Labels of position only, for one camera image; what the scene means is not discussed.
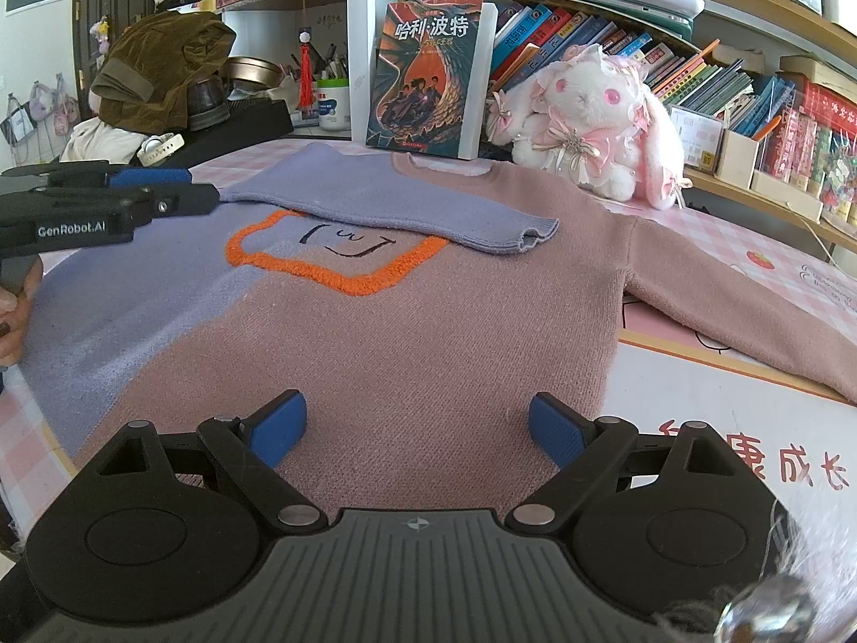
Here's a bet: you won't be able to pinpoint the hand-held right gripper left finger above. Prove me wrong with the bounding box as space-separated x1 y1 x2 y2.
97 388 329 537

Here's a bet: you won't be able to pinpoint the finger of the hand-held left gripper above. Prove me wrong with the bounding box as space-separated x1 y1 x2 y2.
43 162 193 190
130 183 221 229

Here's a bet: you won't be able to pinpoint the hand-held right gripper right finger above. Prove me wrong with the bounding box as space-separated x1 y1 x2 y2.
505 392 764 537

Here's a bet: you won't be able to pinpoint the purple and pink knit sweater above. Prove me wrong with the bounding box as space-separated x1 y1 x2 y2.
17 143 857 517

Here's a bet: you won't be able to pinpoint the person's left hand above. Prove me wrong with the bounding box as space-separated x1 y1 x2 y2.
0 258 44 369

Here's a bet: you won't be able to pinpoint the white wristwatch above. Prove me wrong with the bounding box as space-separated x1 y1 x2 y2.
137 134 185 167

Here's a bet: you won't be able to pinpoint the cream cloth bag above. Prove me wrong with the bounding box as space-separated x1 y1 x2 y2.
63 119 145 163

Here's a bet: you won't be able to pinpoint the dark leather shoe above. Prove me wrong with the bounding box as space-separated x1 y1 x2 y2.
187 76 232 131

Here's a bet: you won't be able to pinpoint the black case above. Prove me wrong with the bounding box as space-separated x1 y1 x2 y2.
177 99 296 168

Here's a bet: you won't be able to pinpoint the metal bowl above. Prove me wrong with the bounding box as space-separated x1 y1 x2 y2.
224 57 285 91

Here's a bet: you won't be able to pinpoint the cartoon printed pink desk mat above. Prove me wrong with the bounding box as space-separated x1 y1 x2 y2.
0 137 857 590

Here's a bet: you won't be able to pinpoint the white jar blue label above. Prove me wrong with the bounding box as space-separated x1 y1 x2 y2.
317 78 351 131

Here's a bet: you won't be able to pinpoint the red tassel charm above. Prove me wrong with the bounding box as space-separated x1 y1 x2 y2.
298 30 315 108

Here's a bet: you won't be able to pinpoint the bunch of pens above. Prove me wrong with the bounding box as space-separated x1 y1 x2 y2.
284 43 349 81

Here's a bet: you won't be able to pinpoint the dragon cover novel book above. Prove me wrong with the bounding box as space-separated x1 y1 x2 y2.
365 0 498 160

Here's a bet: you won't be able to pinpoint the white plush bunny pink dress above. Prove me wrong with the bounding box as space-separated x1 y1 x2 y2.
485 43 694 210

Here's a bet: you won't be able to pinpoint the beige pen box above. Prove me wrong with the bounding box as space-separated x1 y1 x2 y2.
713 127 761 190

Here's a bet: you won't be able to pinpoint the white barcode box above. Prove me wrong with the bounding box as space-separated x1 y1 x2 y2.
670 105 724 171

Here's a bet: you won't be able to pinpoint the row of colourful thin books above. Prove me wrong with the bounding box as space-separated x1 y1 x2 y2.
488 3 798 141

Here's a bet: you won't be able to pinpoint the colourful bead trinkets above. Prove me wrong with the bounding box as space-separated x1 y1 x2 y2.
820 140 857 225

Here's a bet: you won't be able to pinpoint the red boxed book set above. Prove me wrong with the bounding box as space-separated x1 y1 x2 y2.
756 77 857 215

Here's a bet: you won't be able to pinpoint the beige thick book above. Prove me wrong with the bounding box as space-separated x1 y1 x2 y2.
780 54 857 91

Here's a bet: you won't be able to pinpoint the white frame wooden bookshelf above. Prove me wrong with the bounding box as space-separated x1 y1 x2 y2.
344 0 857 249

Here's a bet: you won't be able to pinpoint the white cable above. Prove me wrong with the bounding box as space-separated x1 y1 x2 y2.
800 214 838 262

